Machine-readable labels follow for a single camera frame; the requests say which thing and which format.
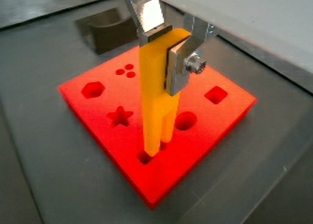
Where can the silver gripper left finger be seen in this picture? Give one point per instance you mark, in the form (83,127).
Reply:
(147,14)

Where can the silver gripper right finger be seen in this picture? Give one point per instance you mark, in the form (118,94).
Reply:
(185,58)

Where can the yellow square-circle peg object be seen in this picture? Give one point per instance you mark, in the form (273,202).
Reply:
(159,106)

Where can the red fixture block with holes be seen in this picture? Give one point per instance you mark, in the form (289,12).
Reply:
(103,97)

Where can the black curved holder stand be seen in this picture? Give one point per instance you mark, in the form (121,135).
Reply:
(106,31)

